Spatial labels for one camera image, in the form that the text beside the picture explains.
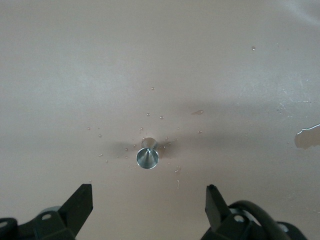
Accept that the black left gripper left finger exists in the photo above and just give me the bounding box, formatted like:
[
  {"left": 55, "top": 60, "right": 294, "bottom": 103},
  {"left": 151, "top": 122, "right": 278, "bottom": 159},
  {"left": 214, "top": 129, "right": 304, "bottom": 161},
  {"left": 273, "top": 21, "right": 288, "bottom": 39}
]
[{"left": 0, "top": 183, "right": 94, "bottom": 240}]

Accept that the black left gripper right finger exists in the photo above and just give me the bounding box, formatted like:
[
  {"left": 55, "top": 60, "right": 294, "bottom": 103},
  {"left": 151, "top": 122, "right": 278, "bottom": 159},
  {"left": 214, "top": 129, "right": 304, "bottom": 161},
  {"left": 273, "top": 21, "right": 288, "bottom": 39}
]
[{"left": 202, "top": 184, "right": 308, "bottom": 240}]

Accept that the steel double cone jigger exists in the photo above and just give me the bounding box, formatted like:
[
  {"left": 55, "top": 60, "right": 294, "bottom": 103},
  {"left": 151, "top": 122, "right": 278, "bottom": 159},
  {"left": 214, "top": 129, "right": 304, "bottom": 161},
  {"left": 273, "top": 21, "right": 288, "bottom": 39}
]
[{"left": 135, "top": 136, "right": 160, "bottom": 171}]

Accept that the brown liquid puddle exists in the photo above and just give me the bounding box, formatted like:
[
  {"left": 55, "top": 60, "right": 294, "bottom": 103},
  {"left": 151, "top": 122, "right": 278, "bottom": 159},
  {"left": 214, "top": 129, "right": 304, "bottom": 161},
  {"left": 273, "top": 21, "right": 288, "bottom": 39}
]
[{"left": 294, "top": 123, "right": 320, "bottom": 151}]

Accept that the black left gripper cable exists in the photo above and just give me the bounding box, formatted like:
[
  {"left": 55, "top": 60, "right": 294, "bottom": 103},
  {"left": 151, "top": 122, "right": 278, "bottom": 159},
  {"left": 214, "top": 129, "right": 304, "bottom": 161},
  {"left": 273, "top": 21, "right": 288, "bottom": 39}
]
[{"left": 228, "top": 199, "right": 292, "bottom": 240}]

